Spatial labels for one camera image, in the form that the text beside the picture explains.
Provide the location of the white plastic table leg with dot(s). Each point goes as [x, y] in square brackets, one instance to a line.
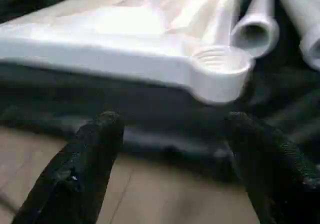
[300, 14]
[262, 9]

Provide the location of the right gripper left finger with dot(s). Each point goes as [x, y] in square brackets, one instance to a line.
[82, 164]

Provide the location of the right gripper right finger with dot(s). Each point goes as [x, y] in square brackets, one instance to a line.
[270, 174]

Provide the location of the white plastic table top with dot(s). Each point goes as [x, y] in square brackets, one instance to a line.
[100, 34]

